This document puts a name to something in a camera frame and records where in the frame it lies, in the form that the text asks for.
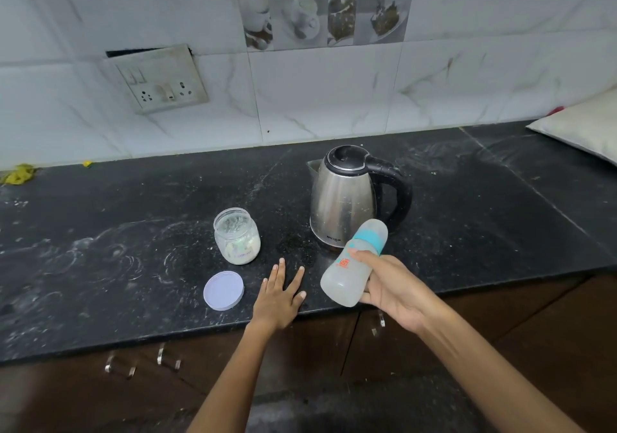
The person's right hand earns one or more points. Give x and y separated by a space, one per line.
400 293

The person's left hand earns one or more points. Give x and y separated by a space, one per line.
275 307

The lilac round jar lid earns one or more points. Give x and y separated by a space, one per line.
223 291

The clear plastic baby bottle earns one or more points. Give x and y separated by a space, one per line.
344 281

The clear powder jar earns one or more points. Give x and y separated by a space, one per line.
236 235

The steel electric kettle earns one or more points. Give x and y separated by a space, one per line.
342 206

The person's left forearm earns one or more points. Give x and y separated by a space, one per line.
231 384

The person's right forearm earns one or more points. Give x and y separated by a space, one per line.
501 389

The red object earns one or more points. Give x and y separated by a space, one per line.
556 110

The white sack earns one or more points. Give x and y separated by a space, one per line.
583 126

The yellow-green cloth scrap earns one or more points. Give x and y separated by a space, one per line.
19 174

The white wall switch socket plate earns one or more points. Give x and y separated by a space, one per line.
161 78

